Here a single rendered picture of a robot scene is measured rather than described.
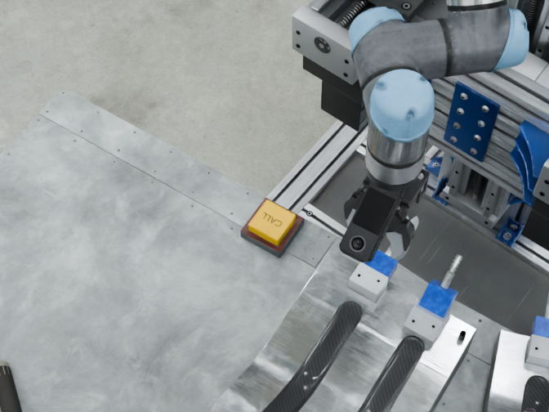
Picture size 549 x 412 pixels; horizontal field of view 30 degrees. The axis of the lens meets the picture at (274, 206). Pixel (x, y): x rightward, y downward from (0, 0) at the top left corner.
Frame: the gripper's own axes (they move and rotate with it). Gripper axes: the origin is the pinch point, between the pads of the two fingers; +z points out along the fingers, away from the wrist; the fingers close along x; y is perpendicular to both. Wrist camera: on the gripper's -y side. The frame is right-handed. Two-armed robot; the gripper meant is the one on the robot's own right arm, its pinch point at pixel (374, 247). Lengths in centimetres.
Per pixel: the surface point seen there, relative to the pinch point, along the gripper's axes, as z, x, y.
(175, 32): 101, 106, 82
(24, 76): 101, 134, 45
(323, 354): 13.0, 0.0, -13.6
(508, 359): 15.4, -23.9, 1.7
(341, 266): 11.9, 5.1, 0.1
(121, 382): 20.9, 26.1, -31.9
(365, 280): 9.2, 0.2, -1.2
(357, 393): 12.6, -7.5, -16.4
